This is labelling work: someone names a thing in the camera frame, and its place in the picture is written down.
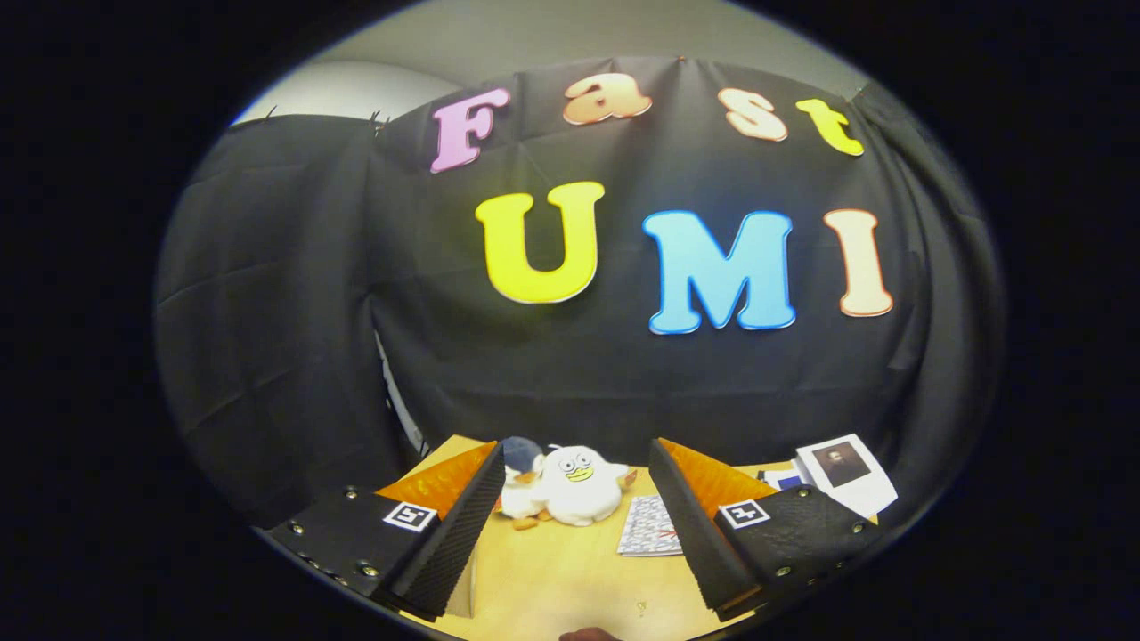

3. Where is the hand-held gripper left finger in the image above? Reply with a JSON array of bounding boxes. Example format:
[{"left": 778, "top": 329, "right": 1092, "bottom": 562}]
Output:
[{"left": 265, "top": 441, "right": 507, "bottom": 622}]

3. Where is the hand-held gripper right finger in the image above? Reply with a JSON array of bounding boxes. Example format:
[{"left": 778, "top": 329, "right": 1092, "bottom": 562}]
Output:
[{"left": 647, "top": 438, "right": 883, "bottom": 622}]

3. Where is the beige fabric storage box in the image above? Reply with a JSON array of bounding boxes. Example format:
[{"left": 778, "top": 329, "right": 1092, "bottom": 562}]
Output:
[{"left": 443, "top": 552, "right": 477, "bottom": 619}]

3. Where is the grey patterned cover book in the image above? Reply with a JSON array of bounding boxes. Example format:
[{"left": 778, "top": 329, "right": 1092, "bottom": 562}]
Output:
[{"left": 617, "top": 495, "right": 685, "bottom": 558}]

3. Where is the grey white penguin plush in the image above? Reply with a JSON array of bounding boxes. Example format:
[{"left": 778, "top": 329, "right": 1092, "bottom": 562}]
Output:
[{"left": 496, "top": 436, "right": 546, "bottom": 531}]

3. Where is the white duck plush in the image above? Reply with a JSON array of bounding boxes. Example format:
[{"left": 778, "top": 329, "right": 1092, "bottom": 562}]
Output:
[{"left": 533, "top": 445, "right": 639, "bottom": 528}]

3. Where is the white portrait cover book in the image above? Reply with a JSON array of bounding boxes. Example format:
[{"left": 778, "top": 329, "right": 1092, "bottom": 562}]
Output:
[{"left": 793, "top": 434, "right": 899, "bottom": 521}]

